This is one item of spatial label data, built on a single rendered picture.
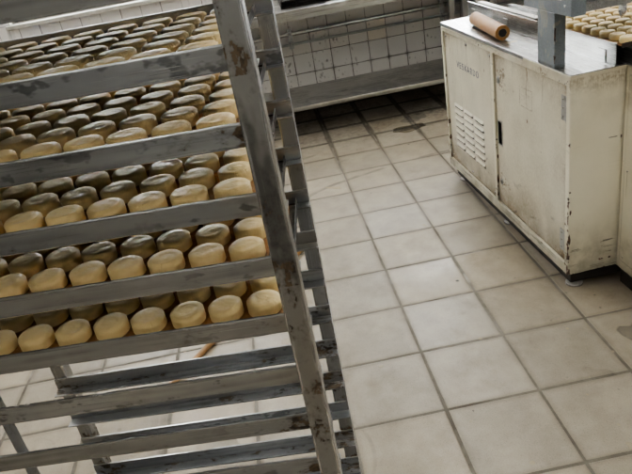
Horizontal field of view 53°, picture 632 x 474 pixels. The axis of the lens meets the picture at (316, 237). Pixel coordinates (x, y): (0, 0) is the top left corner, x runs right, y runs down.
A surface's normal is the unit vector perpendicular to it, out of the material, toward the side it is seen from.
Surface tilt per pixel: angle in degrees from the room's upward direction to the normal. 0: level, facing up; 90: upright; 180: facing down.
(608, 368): 0
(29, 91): 90
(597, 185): 90
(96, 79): 90
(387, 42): 90
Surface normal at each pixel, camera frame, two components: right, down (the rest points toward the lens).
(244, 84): 0.02, 0.46
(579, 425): -0.17, -0.87
